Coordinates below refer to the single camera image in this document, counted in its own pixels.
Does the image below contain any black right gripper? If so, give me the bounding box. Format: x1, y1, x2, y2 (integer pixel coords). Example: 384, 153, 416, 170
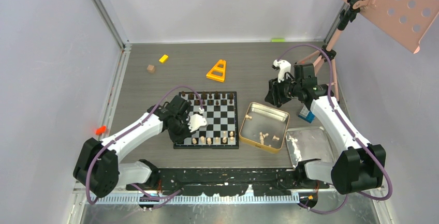
265, 73, 302, 106

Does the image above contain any gold tin box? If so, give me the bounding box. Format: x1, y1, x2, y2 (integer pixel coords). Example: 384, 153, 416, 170
239, 102, 290, 154

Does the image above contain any black white chess board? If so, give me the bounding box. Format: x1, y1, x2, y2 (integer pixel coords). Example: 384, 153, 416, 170
173, 91, 239, 149

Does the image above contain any orange triangular plastic frame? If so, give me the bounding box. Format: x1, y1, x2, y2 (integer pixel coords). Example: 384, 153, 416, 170
206, 59, 227, 83

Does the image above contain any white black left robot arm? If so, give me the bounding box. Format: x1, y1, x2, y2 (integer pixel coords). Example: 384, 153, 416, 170
72, 96, 196, 198

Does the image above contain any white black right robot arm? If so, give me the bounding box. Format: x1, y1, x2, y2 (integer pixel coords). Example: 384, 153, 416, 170
265, 60, 386, 195

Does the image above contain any blue box of bits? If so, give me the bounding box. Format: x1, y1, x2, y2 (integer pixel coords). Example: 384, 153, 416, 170
298, 106, 315, 123

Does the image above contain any silver tin lid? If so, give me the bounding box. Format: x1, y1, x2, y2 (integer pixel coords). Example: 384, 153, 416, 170
285, 126, 335, 168

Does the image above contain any small wooden cube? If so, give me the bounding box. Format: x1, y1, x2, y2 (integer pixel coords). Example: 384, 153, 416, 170
147, 65, 156, 73

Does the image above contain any yellow rectangular block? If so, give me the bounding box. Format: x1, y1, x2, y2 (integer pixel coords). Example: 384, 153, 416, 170
159, 54, 169, 64

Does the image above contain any orange red block left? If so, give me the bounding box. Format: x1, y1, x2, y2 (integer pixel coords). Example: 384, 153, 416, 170
95, 125, 107, 136

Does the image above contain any pink music stand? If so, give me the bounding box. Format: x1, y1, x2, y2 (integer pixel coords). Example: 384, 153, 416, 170
295, 0, 439, 101

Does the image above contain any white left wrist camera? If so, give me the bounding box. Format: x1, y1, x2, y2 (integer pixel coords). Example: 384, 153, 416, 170
188, 107, 208, 132

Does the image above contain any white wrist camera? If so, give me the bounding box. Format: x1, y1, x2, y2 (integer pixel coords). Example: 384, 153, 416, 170
272, 59, 292, 83
188, 107, 208, 132

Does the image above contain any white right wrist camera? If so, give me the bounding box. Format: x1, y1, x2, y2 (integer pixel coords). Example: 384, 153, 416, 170
272, 59, 292, 83

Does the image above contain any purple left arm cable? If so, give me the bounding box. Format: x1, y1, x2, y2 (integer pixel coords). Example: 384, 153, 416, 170
85, 85, 205, 211

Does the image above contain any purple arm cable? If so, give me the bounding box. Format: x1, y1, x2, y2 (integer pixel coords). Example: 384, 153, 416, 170
85, 85, 205, 211
277, 44, 394, 215

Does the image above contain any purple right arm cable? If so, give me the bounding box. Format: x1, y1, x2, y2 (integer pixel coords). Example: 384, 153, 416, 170
277, 44, 394, 215

